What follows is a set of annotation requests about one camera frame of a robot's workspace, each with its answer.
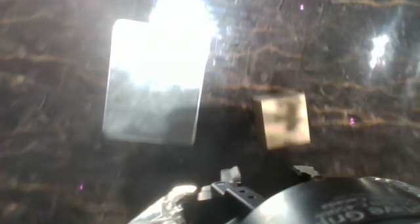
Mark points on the silver digital pocket scale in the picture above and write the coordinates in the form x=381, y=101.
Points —
x=151, y=112

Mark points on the dark marble pattern mat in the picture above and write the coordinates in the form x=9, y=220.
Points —
x=328, y=53

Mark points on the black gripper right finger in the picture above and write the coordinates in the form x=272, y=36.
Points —
x=306, y=172

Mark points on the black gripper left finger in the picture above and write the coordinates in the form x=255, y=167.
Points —
x=231, y=176

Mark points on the small wooden block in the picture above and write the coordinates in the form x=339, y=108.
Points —
x=282, y=122

